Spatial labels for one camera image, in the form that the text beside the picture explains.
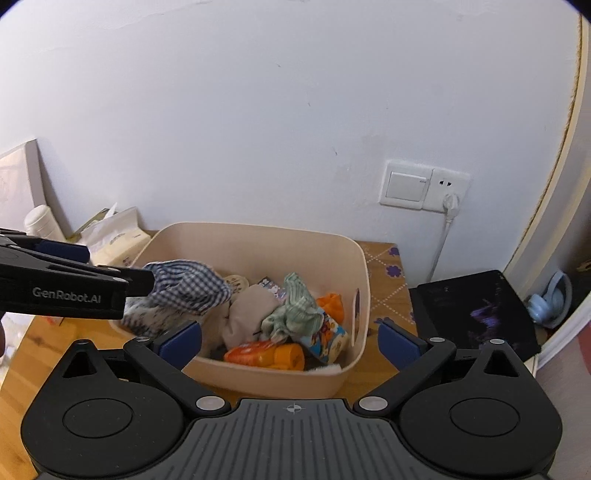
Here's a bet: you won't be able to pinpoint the beige canvas board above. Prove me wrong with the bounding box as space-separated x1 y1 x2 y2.
0 138 74 241

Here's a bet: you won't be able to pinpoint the wooden desktop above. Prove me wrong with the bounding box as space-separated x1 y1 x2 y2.
0 231 419 480

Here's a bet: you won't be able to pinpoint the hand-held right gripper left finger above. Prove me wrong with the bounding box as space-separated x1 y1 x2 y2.
62 320 232 418

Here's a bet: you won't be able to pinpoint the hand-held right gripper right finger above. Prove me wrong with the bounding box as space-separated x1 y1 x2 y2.
353 322 525 418

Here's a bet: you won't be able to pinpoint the beige cloth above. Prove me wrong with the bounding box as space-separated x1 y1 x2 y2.
222 284 278 352

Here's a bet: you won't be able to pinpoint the white power cable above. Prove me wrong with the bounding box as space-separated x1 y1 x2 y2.
427 217 451 282

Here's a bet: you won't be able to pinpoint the orange plastic bottle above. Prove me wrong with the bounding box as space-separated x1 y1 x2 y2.
224 340 306 371

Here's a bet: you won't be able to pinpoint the printed snack box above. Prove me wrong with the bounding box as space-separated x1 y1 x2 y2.
256 276 287 298

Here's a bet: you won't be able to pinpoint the purple floral table mat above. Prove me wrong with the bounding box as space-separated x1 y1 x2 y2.
358 240 419 337

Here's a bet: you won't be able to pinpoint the beige plastic storage bin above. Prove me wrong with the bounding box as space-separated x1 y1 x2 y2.
108 222 372 400

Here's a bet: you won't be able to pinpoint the light blue headphones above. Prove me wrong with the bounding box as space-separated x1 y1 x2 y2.
526 270 573 328

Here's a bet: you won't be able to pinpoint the black board with purple print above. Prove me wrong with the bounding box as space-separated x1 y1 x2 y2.
409 270 541 358

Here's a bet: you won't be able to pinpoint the cream door frame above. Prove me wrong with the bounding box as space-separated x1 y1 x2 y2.
501 9 591 287

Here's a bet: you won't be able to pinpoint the white cylindrical bottle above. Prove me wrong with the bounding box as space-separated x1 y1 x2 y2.
24 205 65 243

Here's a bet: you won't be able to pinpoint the green striped cloth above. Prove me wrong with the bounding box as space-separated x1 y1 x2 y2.
261 272 326 344

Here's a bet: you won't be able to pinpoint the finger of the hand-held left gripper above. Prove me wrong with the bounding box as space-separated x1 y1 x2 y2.
0 228 92 265
0 247 156 297

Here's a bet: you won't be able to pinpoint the cartoon print tissue packet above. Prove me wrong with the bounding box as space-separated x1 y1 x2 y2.
298 311 350 363

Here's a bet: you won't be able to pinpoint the orange cloth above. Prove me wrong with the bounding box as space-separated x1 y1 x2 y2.
316 293 345 324

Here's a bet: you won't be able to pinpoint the gold tissue box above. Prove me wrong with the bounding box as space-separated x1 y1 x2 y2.
76 209 109 234

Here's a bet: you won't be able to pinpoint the white wall switch socket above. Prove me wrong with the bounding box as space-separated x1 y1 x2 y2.
379 159 472 214

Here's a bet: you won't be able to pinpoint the blue checked cloth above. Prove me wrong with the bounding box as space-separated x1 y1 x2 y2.
121 260 234 335

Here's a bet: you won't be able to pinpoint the yellow white tissue pack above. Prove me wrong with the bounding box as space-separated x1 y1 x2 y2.
81 203 153 267

